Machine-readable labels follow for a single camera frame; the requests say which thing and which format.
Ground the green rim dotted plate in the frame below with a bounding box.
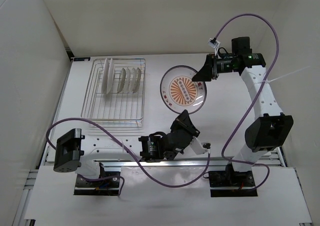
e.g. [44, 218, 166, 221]
[106, 58, 115, 94]

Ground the clear glass plate back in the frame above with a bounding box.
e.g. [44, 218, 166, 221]
[132, 68, 142, 93]

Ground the dark blue label sticker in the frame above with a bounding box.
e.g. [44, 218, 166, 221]
[73, 57, 91, 62]

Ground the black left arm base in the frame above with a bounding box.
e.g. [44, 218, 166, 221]
[73, 163, 125, 196]

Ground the clear glass plate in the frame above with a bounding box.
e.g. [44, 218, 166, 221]
[117, 68, 127, 93]
[132, 68, 142, 93]
[123, 68, 131, 93]

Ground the green band ceramic plate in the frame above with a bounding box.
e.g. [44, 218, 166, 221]
[101, 58, 113, 94]

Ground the clear glass plate front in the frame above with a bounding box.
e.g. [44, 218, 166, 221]
[117, 68, 127, 93]

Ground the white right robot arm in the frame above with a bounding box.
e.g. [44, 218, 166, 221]
[192, 37, 294, 186]

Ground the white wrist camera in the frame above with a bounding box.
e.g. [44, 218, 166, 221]
[189, 137, 211, 155]
[207, 38, 221, 56]

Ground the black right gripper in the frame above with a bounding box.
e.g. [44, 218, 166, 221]
[192, 54, 238, 82]

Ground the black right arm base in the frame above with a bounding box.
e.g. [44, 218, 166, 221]
[203, 163, 258, 197]

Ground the white cable tie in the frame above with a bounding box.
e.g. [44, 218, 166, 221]
[257, 66, 311, 84]

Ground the orange sunburst ceramic plate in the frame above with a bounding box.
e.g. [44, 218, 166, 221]
[160, 65, 207, 114]

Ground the silver wire dish rack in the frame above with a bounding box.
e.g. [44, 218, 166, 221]
[81, 58, 146, 128]

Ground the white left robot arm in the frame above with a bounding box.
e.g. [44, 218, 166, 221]
[52, 110, 207, 186]

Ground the aluminium mounting rail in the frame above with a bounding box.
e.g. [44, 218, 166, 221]
[42, 158, 233, 168]

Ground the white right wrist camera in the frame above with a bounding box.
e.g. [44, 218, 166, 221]
[207, 38, 221, 56]

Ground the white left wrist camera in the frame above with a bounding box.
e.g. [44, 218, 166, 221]
[189, 137, 211, 155]

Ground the clear glass plate middle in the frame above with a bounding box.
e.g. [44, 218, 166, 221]
[123, 68, 131, 93]

